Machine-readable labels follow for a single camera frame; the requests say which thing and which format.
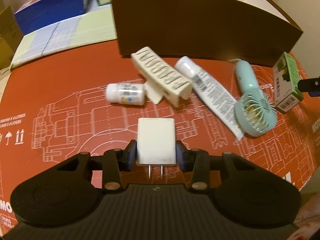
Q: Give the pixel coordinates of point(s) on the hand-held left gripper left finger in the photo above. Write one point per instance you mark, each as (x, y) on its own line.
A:
(131, 155)

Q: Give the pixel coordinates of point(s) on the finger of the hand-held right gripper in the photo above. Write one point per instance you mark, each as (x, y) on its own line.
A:
(310, 85)

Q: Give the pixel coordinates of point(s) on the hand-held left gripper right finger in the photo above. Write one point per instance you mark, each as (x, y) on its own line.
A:
(180, 157)

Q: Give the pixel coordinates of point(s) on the small green carton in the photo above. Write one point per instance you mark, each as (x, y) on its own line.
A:
(285, 85)

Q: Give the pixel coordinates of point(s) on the white plug charger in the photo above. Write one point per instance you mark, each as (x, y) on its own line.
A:
(156, 140)

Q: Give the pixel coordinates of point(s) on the white pill bottle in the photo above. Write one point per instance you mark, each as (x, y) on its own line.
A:
(125, 93)

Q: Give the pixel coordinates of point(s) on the teal handheld fan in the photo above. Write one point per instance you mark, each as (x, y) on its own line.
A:
(243, 75)

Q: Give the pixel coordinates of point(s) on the white squeeze tube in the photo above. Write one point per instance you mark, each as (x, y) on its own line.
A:
(212, 92)

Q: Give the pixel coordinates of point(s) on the cream hair claw clip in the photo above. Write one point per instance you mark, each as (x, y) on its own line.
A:
(160, 72)

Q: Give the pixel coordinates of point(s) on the brown cardboard box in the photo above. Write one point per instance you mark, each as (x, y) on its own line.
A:
(200, 30)

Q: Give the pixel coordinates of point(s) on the red printed cardboard sheet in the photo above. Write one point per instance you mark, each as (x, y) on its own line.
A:
(75, 120)

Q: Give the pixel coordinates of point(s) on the pale checked mat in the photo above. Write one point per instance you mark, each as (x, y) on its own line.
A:
(70, 35)

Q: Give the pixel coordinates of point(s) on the red white printed paper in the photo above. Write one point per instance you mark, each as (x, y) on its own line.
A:
(306, 222)

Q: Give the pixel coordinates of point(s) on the large blue printed box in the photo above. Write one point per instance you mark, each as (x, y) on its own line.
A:
(50, 12)

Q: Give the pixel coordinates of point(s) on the yellow cardboard box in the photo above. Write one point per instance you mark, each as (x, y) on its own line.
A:
(7, 37)

